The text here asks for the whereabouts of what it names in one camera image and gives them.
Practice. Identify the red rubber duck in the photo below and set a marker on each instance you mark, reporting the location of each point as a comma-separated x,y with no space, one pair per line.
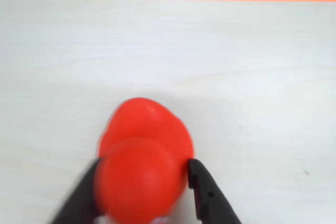
141,155

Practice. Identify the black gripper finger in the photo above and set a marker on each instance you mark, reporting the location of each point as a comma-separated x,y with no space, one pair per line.
81,197
210,200

